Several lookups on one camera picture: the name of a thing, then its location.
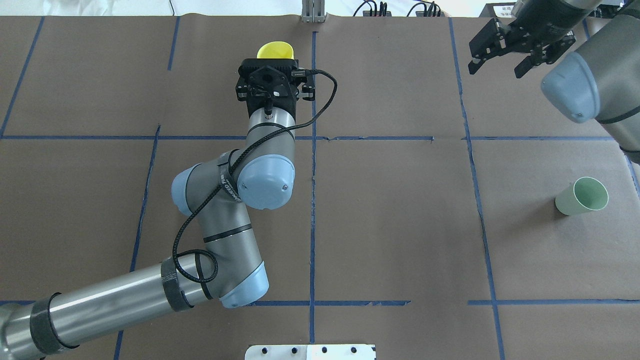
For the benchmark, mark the aluminium frame post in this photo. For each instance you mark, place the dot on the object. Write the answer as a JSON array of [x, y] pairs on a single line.
[[313, 11]]

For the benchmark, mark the yellow paper cup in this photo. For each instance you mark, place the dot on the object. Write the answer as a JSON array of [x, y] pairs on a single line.
[[276, 50]]

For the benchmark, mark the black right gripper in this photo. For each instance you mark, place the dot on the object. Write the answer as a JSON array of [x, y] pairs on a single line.
[[544, 23]]

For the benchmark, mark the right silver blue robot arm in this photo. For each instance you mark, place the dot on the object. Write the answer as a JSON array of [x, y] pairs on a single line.
[[600, 80]]

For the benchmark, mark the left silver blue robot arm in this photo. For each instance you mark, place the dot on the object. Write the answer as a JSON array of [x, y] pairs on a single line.
[[218, 194]]

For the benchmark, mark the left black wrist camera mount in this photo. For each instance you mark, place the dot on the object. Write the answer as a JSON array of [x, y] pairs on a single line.
[[273, 83]]

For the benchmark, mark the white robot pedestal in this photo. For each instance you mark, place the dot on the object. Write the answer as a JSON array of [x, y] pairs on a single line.
[[346, 351]]

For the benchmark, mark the green paper cup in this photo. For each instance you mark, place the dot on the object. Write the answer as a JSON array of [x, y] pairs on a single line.
[[585, 195]]

